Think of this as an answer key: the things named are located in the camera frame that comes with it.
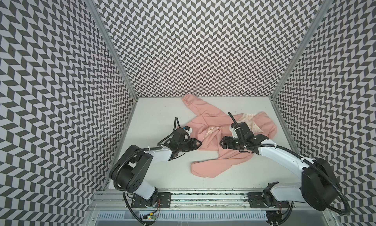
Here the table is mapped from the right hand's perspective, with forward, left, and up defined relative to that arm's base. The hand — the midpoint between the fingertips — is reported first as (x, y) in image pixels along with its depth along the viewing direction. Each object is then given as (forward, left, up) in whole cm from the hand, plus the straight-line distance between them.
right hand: (226, 142), depth 86 cm
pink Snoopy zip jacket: (+12, +8, -1) cm, 14 cm away
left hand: (+1, +15, -1) cm, 15 cm away
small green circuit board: (-35, +39, -4) cm, 53 cm away
